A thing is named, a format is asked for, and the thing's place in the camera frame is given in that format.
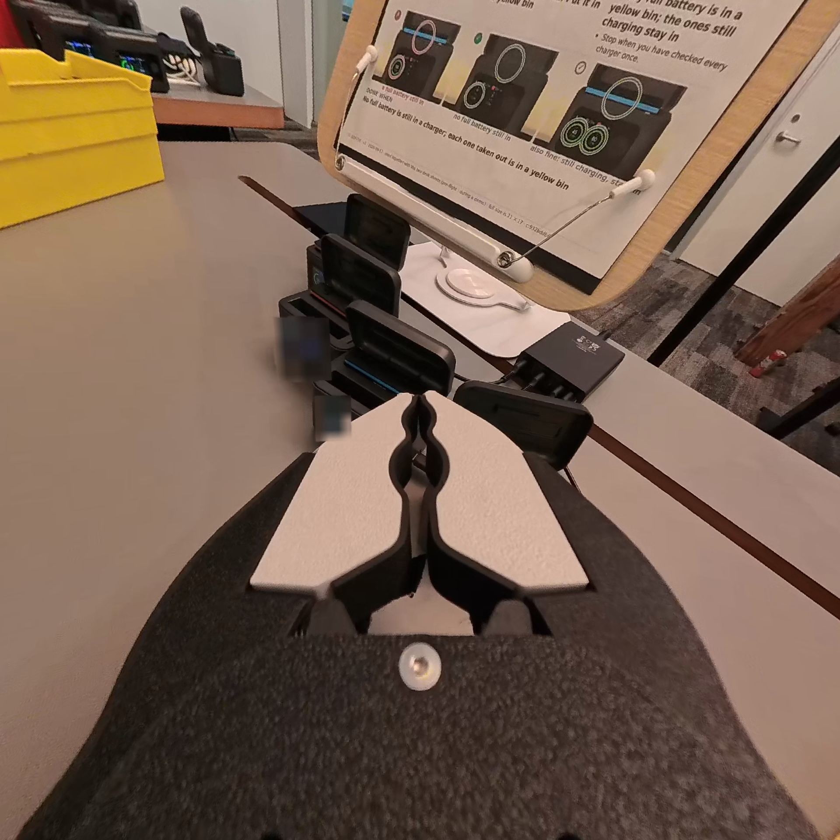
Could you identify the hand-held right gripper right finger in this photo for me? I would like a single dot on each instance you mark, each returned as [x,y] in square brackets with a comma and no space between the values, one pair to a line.
[512,512]

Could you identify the red striped black battery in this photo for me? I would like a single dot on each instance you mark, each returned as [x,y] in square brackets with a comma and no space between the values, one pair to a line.
[326,305]

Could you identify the white board peg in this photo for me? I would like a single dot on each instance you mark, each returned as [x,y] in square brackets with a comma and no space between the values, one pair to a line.
[633,184]
[367,58]

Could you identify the blue striped black battery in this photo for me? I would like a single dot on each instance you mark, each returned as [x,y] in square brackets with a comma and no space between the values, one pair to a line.
[377,375]

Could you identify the background black charger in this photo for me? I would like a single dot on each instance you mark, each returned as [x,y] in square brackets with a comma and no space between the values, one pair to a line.
[131,52]
[216,59]
[52,29]

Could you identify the yellow plastic bin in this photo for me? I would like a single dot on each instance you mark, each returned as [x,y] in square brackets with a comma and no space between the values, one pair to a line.
[65,190]
[65,98]

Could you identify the black charging hub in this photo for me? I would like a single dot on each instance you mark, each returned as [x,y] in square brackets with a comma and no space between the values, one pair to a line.
[571,354]

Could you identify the dark flat tablet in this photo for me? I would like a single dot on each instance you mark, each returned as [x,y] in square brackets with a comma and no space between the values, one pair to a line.
[318,220]

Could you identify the background wooden table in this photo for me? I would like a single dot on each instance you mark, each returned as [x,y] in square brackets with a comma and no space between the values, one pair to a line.
[216,105]

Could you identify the black battery charger case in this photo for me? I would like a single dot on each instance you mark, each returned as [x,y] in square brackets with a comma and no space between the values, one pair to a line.
[400,348]
[361,275]
[377,229]
[525,420]

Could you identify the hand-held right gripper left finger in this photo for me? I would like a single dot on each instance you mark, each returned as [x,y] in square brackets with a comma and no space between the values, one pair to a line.
[334,512]

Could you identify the paper instruction sheet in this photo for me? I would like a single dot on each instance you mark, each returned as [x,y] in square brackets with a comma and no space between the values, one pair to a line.
[525,151]

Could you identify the small red white can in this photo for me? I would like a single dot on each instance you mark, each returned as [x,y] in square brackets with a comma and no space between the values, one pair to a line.
[769,364]

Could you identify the brown wooden stand leg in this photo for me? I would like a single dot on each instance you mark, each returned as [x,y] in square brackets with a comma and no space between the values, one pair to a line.
[807,308]

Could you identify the white door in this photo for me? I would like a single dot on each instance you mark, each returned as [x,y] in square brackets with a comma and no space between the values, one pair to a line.
[774,210]

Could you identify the white round stand disc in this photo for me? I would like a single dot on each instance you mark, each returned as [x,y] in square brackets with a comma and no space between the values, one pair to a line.
[469,285]

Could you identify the white board ledge bar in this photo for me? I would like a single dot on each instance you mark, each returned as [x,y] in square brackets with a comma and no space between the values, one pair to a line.
[426,210]

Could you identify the wooden display board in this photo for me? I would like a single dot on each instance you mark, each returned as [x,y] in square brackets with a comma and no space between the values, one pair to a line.
[754,111]

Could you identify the red item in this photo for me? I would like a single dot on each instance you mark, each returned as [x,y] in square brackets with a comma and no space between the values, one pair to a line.
[8,23]

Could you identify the black metal frame bar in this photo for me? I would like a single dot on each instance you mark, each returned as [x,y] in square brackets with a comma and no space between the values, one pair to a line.
[807,410]
[741,262]

